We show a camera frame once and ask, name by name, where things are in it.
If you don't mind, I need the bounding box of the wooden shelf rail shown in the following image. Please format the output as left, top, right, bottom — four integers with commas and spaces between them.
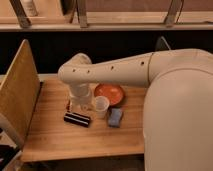
0, 0, 213, 33

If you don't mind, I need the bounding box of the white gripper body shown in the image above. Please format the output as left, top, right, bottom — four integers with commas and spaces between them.
69, 83, 92, 111

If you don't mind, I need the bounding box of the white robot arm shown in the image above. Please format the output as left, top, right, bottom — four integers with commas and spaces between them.
58, 49, 213, 171

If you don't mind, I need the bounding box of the wooden side board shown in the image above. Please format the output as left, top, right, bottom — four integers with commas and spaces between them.
0, 39, 40, 148

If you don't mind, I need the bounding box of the blue sponge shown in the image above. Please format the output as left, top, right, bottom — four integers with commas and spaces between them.
108, 108, 123, 127

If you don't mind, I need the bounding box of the clear plastic cup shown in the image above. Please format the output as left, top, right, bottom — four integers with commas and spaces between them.
94, 96, 110, 118

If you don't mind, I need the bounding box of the white bottle on shelf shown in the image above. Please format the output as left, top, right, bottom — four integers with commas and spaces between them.
23, 0, 38, 17

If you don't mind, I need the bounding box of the orange plate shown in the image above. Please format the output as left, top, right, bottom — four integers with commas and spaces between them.
94, 84, 125, 106

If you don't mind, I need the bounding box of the black rectangular box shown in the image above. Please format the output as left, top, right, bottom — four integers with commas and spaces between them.
64, 113, 91, 127

